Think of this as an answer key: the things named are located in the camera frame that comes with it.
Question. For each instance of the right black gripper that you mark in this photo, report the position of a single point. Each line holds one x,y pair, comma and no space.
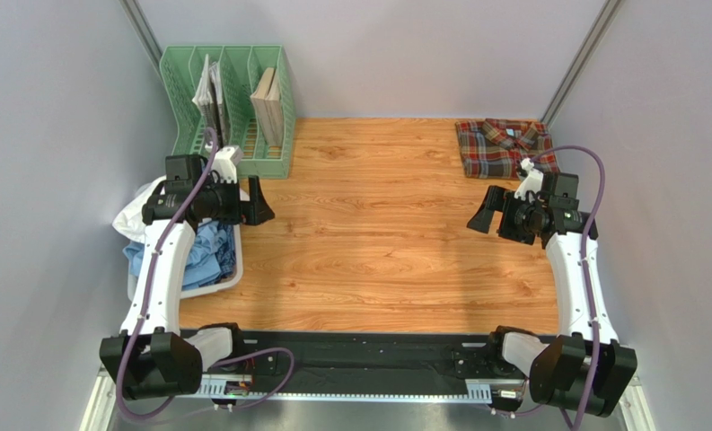
505,215

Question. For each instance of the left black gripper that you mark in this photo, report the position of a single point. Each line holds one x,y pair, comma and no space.
253,213

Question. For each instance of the white long sleeve shirt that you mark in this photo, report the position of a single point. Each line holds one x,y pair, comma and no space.
129,221

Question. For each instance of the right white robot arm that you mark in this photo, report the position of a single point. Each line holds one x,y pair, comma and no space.
584,368

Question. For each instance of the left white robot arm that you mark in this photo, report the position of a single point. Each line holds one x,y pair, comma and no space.
149,358

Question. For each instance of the folded red plaid shirt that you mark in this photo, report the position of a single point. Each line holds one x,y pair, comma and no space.
493,148

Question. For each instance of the white laundry basket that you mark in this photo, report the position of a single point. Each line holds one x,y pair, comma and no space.
223,284

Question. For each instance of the light blue crumpled shirt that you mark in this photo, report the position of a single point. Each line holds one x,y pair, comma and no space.
212,256

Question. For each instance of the beige books in organizer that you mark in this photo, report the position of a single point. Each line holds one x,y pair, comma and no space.
266,100

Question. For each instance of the magazines in organizer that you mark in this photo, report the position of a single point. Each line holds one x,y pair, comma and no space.
209,99

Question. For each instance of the green plastic file organizer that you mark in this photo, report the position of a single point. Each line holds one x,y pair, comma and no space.
241,67

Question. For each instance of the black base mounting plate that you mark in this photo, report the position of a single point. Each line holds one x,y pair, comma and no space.
312,365

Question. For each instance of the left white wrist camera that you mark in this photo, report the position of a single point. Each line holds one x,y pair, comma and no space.
226,162

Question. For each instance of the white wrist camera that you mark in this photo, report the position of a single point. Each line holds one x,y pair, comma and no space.
226,162
531,179

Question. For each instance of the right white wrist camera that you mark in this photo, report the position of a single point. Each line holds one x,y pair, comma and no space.
531,179

